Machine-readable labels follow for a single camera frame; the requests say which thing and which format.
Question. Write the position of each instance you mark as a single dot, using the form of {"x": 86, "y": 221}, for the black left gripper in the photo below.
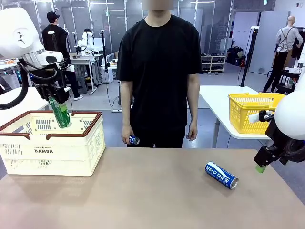
{"x": 47, "y": 90}

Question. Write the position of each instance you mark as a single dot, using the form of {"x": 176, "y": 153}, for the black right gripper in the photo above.
{"x": 274, "y": 138}

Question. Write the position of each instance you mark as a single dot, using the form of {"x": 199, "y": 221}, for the green Chilsung cider can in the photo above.
{"x": 62, "y": 117}

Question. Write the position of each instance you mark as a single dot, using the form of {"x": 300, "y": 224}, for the blue Pocari Sweat can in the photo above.
{"x": 219, "y": 175}
{"x": 134, "y": 140}

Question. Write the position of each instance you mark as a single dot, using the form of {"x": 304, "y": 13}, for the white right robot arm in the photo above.
{"x": 290, "y": 114}

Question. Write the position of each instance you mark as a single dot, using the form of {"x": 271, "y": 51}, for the person's left forearm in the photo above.
{"x": 193, "y": 105}

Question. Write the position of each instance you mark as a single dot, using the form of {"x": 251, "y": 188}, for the person's right forearm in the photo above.
{"x": 127, "y": 109}

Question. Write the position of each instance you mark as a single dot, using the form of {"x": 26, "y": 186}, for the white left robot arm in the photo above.
{"x": 14, "y": 31}

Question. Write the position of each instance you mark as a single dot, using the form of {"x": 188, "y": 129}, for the yellow plastic basket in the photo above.
{"x": 247, "y": 112}

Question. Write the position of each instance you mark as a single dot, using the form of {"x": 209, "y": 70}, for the white table behind basket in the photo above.
{"x": 14, "y": 100}

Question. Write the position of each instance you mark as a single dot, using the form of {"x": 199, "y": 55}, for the cream shopping basket brown rim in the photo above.
{"x": 59, "y": 152}

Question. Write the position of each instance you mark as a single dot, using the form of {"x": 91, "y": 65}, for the person's right hand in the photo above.
{"x": 126, "y": 133}

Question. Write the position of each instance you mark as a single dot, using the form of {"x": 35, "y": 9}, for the person's left hand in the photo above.
{"x": 192, "y": 131}

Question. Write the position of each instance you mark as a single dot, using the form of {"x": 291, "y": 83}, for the grey step stool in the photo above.
{"x": 82, "y": 84}

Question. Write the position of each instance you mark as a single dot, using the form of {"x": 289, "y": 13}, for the grey workbench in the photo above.
{"x": 83, "y": 60}

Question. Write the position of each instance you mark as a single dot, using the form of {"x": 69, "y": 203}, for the white cabinet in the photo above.
{"x": 110, "y": 69}

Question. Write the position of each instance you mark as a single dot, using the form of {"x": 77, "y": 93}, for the black tripod pole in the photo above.
{"x": 104, "y": 55}

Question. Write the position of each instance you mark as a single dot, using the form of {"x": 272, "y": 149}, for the man in black cap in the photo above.
{"x": 53, "y": 38}

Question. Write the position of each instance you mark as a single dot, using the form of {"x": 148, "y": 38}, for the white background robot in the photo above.
{"x": 86, "y": 40}

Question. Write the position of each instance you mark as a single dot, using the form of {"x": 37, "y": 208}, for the white side table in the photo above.
{"x": 219, "y": 100}

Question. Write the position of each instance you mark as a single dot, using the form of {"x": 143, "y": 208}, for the black chair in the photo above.
{"x": 287, "y": 81}

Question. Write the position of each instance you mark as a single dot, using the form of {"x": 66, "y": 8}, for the person in black clothes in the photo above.
{"x": 159, "y": 71}

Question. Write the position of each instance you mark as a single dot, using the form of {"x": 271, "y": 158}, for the black light stand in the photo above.
{"x": 249, "y": 57}

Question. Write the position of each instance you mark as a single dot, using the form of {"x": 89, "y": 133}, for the pile of black bags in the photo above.
{"x": 234, "y": 57}

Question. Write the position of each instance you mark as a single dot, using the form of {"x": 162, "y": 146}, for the white shoe rack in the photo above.
{"x": 213, "y": 63}

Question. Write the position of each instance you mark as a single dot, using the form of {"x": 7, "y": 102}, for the mannequin with grey apron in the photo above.
{"x": 283, "y": 47}

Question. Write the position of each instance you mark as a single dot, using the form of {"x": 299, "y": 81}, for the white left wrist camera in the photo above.
{"x": 67, "y": 89}

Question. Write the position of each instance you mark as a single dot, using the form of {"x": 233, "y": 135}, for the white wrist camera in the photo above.
{"x": 253, "y": 118}
{"x": 67, "y": 89}

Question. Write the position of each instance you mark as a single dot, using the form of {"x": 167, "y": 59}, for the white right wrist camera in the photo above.
{"x": 253, "y": 118}

